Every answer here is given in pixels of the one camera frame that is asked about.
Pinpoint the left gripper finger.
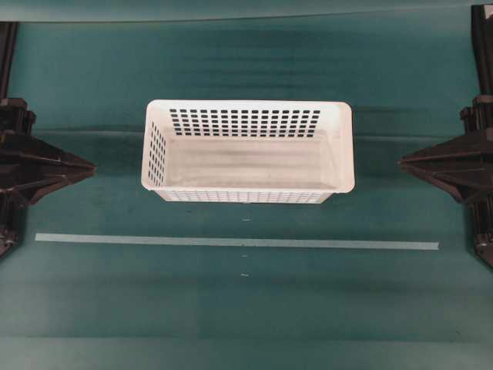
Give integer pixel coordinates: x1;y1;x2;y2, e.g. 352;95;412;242
59;152;96;170
59;169;95;185

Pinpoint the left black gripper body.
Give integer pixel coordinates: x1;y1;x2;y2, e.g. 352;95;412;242
1;133;69;205

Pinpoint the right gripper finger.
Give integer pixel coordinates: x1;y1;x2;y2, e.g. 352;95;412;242
398;150;434;167
400;165;434;181

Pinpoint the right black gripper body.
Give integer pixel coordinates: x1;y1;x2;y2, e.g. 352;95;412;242
421;134;492;203

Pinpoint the white perforated plastic basket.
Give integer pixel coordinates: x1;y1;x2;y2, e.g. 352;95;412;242
141;99;355;204

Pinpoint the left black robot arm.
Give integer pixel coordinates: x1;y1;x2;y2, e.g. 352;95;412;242
1;99;96;205

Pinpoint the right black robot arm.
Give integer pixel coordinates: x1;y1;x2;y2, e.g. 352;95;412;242
399;95;492;204

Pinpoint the right black robot base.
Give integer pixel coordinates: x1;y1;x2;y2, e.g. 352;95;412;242
469;195;492;268

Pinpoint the left black robot base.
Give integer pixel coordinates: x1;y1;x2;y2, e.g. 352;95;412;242
1;193;25;259

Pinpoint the long grey tape strip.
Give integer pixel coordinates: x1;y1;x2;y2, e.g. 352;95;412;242
35;233;439;251

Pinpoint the right black frame post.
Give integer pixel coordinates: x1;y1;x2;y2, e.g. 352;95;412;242
471;4;492;95

